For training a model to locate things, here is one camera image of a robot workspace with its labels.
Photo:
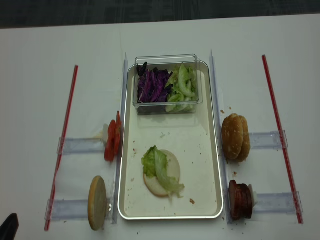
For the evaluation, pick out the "round sausage meat patty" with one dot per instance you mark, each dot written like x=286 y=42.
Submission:
x=235 y=199

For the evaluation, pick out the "shredded green lettuce pile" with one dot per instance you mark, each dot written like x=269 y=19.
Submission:
x=181 y=85

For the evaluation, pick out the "green lettuce leaf on bun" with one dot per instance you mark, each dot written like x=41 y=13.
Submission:
x=156 y=165

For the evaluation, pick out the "rear tomato slice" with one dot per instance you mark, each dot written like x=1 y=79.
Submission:
x=117 y=134

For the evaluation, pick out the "tomato slice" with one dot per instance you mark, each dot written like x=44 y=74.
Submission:
x=109 y=153
x=117 y=134

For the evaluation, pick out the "white pusher block tomato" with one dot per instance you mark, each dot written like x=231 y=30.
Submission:
x=105 y=134

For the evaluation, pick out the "front tomato slice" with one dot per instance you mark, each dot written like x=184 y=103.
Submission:
x=109 y=153

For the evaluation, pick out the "rear meat patty slice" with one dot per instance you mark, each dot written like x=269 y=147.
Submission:
x=249 y=210

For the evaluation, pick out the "shredded purple cabbage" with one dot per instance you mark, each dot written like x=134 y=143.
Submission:
x=151 y=84

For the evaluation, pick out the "clear plastic salad container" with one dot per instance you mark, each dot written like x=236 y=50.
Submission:
x=168 y=62

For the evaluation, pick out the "white rectangular metal tray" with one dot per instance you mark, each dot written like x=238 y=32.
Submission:
x=191 y=137

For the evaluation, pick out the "bottom bun slice on tray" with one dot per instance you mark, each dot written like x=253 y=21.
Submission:
x=172 y=165

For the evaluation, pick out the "front sesame bun top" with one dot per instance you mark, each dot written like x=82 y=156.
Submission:
x=232 y=136

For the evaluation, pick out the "sesame bun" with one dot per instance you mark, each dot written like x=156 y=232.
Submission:
x=246 y=146
x=232 y=136

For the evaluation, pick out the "rear sesame bun top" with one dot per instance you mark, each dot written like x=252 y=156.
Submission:
x=246 y=146

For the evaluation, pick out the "upright bun slice left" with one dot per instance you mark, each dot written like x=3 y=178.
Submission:
x=97 y=203

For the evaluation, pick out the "white pusher block patty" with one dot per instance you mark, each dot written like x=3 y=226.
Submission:
x=252 y=195

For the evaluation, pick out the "right red straw strip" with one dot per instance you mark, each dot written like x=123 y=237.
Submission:
x=298 y=208

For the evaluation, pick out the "red straw strip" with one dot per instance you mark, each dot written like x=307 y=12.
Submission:
x=60 y=148
x=298 y=208

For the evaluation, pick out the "left red straw strip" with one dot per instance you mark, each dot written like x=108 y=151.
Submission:
x=60 y=148

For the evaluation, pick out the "black left robot gripper tip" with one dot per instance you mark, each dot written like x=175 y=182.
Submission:
x=9 y=228

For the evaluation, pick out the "clear tomato holder rail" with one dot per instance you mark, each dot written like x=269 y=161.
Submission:
x=83 y=146

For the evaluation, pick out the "clear right bun holder rail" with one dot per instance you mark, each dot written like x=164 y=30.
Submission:
x=268 y=140

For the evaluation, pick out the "clear bun holder rail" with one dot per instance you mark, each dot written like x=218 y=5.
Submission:
x=268 y=140
x=63 y=210

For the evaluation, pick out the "clear left bun holder rail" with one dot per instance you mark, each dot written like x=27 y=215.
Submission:
x=63 y=210

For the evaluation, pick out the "clear patty holder rail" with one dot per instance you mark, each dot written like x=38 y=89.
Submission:
x=284 y=202

